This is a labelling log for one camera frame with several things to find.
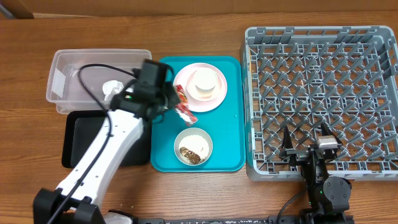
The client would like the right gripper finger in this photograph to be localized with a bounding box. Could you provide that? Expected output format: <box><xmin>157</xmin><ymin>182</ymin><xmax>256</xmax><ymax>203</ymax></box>
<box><xmin>282</xmin><ymin>126</ymin><xmax>293</xmax><ymax>150</ymax></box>
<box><xmin>320</xmin><ymin>122</ymin><xmax>342</xmax><ymax>145</ymax></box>

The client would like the white tissue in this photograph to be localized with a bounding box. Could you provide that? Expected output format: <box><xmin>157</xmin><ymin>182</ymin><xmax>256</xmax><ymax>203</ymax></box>
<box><xmin>102</xmin><ymin>80</ymin><xmax>124</xmax><ymax>101</ymax></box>

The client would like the red snack wrapper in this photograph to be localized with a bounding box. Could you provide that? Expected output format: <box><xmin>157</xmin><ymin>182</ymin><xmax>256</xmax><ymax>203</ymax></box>
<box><xmin>175</xmin><ymin>85</ymin><xmax>198</xmax><ymax>126</ymax></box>

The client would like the white paper cup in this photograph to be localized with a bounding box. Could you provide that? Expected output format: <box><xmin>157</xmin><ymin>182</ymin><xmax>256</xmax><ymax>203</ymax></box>
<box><xmin>193</xmin><ymin>68</ymin><xmax>217</xmax><ymax>93</ymax></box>

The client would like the grey bowl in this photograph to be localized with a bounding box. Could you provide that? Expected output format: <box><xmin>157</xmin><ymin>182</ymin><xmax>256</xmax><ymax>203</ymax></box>
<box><xmin>174</xmin><ymin>128</ymin><xmax>213</xmax><ymax>166</ymax></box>

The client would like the white rice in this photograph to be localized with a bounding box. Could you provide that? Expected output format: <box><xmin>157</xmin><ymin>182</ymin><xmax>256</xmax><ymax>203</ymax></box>
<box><xmin>178</xmin><ymin>134</ymin><xmax>210</xmax><ymax>164</ymax></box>

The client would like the brown food piece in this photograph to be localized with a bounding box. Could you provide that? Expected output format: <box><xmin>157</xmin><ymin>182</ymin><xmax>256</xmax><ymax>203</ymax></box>
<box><xmin>179</xmin><ymin>147</ymin><xmax>201</xmax><ymax>164</ymax></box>

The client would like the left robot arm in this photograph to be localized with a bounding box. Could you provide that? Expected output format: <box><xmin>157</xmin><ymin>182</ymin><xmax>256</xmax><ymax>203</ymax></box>
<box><xmin>33</xmin><ymin>80</ymin><xmax>180</xmax><ymax>223</ymax></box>

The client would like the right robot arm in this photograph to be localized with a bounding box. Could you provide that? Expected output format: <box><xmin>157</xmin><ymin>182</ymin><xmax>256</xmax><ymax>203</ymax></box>
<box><xmin>276</xmin><ymin>123</ymin><xmax>354</xmax><ymax>223</ymax></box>

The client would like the grey dishwasher rack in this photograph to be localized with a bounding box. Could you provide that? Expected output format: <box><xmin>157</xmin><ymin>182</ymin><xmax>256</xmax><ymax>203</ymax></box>
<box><xmin>241</xmin><ymin>26</ymin><xmax>397</xmax><ymax>181</ymax></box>

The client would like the small pink plate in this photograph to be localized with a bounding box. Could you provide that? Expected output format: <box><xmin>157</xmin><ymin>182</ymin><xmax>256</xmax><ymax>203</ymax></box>
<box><xmin>187</xmin><ymin>71</ymin><xmax>221</xmax><ymax>101</ymax></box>

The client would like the large pink plate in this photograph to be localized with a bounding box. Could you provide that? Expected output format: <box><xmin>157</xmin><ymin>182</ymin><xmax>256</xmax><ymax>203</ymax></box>
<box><xmin>174</xmin><ymin>63</ymin><xmax>228</xmax><ymax>112</ymax></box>

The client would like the teal serving tray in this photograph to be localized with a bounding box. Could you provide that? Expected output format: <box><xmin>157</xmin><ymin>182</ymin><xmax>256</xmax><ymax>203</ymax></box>
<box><xmin>150</xmin><ymin>56</ymin><xmax>246</xmax><ymax>172</ymax></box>

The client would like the clear plastic bin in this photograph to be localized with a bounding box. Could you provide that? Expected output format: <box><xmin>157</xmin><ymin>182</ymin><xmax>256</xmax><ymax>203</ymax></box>
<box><xmin>46</xmin><ymin>49</ymin><xmax>152</xmax><ymax>114</ymax></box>

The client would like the black plastic tray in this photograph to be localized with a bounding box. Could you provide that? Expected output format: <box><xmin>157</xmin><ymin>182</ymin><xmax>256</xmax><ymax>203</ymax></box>
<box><xmin>62</xmin><ymin>110</ymin><xmax>152</xmax><ymax>168</ymax></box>

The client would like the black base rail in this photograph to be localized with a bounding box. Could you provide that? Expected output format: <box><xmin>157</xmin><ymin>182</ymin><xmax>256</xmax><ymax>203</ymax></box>
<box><xmin>102</xmin><ymin>214</ymin><xmax>355</xmax><ymax>224</ymax></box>

